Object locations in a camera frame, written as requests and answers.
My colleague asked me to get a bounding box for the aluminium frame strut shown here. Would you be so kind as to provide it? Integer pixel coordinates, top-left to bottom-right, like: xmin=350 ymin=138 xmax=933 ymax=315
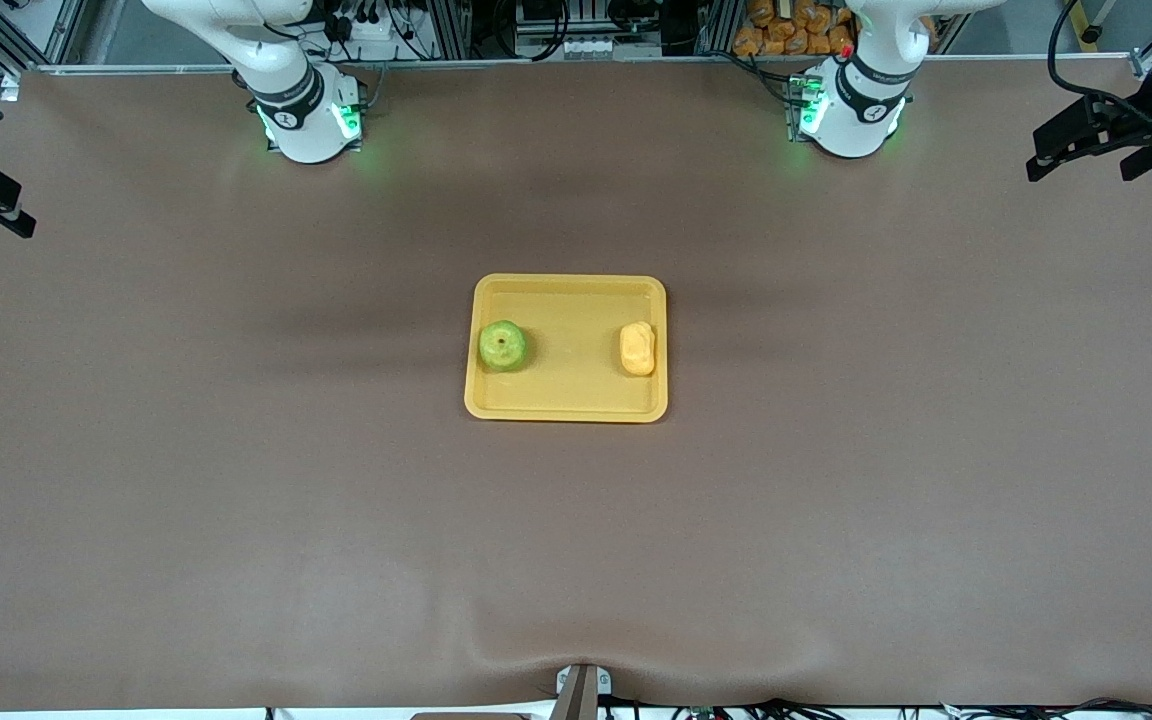
xmin=0 ymin=0 xmax=87 ymax=73

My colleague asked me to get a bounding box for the white power strip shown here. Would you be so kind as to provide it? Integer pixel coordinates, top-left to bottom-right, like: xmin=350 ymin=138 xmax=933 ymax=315
xmin=331 ymin=8 xmax=407 ymax=41

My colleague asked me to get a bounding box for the aluminium frame post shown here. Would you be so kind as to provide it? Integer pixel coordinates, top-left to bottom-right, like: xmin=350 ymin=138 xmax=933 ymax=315
xmin=698 ymin=0 xmax=742 ymax=56
xmin=424 ymin=0 xmax=472 ymax=59

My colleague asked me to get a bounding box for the pile of orange toy foods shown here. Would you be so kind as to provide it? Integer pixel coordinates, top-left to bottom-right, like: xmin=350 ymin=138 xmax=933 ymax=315
xmin=733 ymin=0 xmax=859 ymax=57

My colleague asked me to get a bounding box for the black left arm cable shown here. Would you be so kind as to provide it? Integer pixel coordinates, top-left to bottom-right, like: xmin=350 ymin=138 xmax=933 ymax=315
xmin=1048 ymin=0 xmax=1152 ymax=116

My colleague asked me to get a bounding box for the yellow potato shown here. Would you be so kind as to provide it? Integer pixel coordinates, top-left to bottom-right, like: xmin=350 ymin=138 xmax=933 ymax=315
xmin=619 ymin=320 xmax=658 ymax=378

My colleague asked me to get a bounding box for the aluminium table edge rail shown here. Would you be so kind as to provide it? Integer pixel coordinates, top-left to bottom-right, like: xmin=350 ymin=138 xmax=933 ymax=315
xmin=36 ymin=52 xmax=1137 ymax=76

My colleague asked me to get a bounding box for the green apple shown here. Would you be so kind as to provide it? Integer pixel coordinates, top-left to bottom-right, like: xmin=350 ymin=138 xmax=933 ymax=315
xmin=478 ymin=320 xmax=528 ymax=374

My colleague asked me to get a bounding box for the table cover mat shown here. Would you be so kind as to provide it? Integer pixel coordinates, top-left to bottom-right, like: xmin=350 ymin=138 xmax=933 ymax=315
xmin=0 ymin=60 xmax=1152 ymax=713

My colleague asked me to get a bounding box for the metal table clamp bracket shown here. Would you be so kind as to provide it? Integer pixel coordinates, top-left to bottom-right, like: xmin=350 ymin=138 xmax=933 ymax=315
xmin=551 ymin=662 xmax=613 ymax=720

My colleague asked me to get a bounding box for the yellow plastic tray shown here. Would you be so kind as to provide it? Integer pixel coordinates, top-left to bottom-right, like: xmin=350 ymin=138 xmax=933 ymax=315
xmin=464 ymin=273 xmax=669 ymax=424

